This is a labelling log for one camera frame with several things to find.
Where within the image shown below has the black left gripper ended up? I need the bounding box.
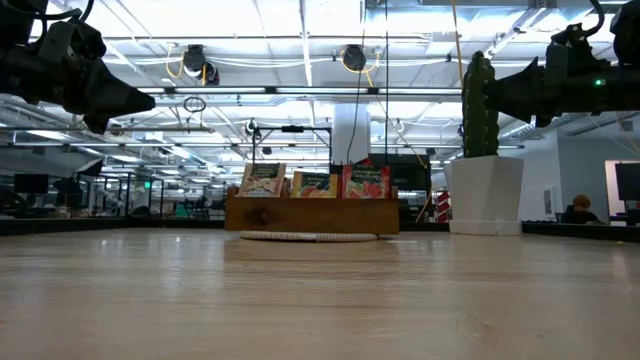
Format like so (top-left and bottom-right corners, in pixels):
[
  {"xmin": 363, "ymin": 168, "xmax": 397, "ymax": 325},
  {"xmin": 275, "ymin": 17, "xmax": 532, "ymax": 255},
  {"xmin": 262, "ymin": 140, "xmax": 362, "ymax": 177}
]
[{"xmin": 0, "ymin": 44, "xmax": 157, "ymax": 135}]

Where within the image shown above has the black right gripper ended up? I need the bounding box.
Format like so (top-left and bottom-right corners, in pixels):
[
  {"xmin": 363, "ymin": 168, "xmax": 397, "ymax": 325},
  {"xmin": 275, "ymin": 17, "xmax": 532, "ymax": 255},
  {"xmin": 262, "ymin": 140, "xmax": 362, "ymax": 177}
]
[{"xmin": 482, "ymin": 55, "xmax": 640, "ymax": 129}]

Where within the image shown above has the red tea bag packet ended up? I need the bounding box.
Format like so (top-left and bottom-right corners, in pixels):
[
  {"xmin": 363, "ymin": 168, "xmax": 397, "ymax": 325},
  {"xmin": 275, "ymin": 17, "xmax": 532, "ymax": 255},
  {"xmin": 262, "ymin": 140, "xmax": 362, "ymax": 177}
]
[{"xmin": 341, "ymin": 163, "xmax": 392, "ymax": 200}]

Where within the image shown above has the orange tea bag packet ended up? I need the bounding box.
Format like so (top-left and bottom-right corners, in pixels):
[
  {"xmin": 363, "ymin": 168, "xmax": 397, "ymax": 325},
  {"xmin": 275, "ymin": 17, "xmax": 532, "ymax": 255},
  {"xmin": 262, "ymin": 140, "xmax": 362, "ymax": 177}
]
[{"xmin": 290, "ymin": 170, "xmax": 340, "ymax": 199}]

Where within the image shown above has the brown wooden tea box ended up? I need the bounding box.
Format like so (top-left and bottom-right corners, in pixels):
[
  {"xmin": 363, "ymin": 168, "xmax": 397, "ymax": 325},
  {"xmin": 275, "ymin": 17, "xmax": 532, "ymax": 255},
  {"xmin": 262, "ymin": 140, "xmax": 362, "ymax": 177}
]
[{"xmin": 224, "ymin": 186, "xmax": 401, "ymax": 235}]

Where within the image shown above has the green cactus plant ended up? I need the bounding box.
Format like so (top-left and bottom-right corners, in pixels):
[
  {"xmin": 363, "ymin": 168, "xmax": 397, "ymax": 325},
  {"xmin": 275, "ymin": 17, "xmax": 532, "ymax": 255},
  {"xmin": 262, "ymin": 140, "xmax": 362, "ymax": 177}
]
[{"xmin": 461, "ymin": 49, "xmax": 501, "ymax": 159}]

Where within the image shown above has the white hexagonal planter pot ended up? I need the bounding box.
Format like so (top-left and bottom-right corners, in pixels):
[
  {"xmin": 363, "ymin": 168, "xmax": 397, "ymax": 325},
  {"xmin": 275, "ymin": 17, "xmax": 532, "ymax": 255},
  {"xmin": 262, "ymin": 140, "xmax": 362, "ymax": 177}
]
[{"xmin": 443, "ymin": 154, "xmax": 525, "ymax": 236}]

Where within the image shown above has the black computer monitor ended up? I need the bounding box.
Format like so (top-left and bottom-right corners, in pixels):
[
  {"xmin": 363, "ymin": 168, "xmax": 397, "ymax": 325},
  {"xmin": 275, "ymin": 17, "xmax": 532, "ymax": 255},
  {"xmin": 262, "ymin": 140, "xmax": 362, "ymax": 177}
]
[{"xmin": 12, "ymin": 173, "xmax": 51, "ymax": 196}]

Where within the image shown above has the person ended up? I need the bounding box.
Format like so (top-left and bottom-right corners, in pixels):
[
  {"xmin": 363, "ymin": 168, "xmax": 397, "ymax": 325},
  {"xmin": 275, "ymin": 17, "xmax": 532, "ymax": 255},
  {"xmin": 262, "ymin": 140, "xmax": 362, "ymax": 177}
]
[{"xmin": 559, "ymin": 193, "xmax": 601, "ymax": 225}]

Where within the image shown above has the red white striped object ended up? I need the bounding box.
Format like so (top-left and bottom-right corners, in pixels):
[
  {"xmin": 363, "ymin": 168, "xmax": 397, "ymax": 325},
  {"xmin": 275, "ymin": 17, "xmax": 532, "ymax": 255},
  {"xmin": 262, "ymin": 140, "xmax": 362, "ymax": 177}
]
[{"xmin": 436, "ymin": 189, "xmax": 452, "ymax": 224}]

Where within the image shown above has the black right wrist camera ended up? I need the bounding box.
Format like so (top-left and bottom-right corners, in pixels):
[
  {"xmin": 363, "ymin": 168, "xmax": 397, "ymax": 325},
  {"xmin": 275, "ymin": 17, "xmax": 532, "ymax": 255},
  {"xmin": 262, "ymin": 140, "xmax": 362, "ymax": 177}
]
[{"xmin": 544, "ymin": 22, "xmax": 612, "ymax": 72}]

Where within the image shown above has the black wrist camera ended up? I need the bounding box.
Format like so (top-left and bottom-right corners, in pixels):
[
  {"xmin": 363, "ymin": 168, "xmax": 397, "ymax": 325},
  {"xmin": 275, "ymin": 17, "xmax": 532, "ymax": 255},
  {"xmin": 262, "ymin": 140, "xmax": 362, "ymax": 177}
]
[
  {"xmin": 37, "ymin": 18, "xmax": 108, "ymax": 62},
  {"xmin": 544, "ymin": 22, "xmax": 612, "ymax": 72}
]

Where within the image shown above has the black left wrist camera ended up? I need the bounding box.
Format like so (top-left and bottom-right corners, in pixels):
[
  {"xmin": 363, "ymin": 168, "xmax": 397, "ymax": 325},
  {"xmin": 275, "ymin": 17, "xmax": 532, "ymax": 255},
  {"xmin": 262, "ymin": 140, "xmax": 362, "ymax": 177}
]
[{"xmin": 37, "ymin": 18, "xmax": 108, "ymax": 62}]

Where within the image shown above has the black hanging cable loop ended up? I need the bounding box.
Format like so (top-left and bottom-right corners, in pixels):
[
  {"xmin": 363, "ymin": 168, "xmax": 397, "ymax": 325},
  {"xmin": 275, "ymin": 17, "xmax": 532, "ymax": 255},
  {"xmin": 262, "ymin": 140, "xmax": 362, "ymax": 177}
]
[{"xmin": 182, "ymin": 95, "xmax": 208, "ymax": 114}]

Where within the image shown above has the black ceiling cable reel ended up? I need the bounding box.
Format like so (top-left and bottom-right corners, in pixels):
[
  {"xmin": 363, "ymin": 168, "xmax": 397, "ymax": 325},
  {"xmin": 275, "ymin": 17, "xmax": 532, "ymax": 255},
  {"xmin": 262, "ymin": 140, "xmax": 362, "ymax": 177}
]
[
  {"xmin": 342, "ymin": 43, "xmax": 367, "ymax": 72},
  {"xmin": 182, "ymin": 43, "xmax": 221, "ymax": 86}
]

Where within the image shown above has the yellow hanging cable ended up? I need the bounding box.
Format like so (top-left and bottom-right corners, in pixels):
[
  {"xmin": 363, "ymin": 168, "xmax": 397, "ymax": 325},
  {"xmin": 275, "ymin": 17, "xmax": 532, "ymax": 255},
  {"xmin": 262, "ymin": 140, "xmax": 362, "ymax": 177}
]
[{"xmin": 365, "ymin": 67, "xmax": 427, "ymax": 165}]

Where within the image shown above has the black wall screen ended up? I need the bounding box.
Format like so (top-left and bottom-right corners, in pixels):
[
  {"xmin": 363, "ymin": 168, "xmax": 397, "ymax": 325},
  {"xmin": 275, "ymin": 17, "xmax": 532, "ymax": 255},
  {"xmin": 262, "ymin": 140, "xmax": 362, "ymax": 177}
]
[{"xmin": 613, "ymin": 160, "xmax": 640, "ymax": 201}]

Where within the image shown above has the black metal gantry frame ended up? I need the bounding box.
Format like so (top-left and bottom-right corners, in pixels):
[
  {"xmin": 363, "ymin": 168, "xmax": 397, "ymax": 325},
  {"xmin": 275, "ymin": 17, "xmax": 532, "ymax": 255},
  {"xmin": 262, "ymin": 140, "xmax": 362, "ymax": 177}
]
[{"xmin": 251, "ymin": 124, "xmax": 333, "ymax": 166}]

